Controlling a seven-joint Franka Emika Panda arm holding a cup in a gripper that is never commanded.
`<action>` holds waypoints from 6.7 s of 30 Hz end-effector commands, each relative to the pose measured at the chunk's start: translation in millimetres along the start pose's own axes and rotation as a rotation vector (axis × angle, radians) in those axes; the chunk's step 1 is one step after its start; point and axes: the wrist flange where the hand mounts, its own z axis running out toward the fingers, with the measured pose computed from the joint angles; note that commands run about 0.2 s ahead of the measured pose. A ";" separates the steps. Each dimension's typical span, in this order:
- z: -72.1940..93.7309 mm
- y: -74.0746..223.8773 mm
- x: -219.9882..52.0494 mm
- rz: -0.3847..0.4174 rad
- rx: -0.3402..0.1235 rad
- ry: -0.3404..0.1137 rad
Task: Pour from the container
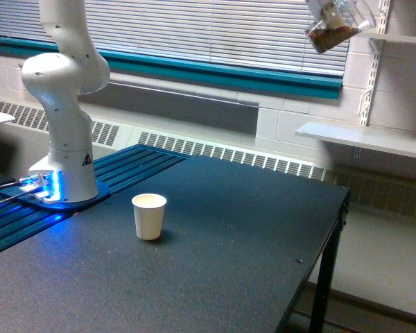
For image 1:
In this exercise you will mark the lower white wall shelf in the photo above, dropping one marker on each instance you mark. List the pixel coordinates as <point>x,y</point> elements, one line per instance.
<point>376,139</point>

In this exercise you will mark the clear plastic cup with almonds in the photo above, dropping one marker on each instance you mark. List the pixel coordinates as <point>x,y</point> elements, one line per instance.
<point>357,18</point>

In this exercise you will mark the black table leg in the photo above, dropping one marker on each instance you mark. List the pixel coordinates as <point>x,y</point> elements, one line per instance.
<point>325,276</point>

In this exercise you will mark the white shelf rail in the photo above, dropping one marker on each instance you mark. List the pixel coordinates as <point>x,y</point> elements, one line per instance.
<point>368,96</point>

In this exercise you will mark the white wall shelf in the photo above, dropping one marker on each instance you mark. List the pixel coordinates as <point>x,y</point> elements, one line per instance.
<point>389,37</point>
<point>376,139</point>

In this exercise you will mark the upper white wall shelf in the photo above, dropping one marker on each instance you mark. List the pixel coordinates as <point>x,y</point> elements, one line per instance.
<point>389,37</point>

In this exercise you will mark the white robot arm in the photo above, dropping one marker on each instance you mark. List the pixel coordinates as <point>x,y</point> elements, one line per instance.
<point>56,80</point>

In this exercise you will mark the white window blinds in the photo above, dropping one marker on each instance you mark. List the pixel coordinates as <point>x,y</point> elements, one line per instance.
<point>267,35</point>

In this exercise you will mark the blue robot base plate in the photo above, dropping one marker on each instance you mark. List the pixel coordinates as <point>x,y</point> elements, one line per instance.
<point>66,206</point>

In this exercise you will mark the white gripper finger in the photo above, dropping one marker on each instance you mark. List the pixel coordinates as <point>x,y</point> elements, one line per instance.
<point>331,17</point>

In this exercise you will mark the white paper cup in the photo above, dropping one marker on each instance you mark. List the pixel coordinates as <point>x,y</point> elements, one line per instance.
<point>149,214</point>

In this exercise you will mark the baseboard heater vent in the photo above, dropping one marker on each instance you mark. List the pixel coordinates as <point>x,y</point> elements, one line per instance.
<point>382,194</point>

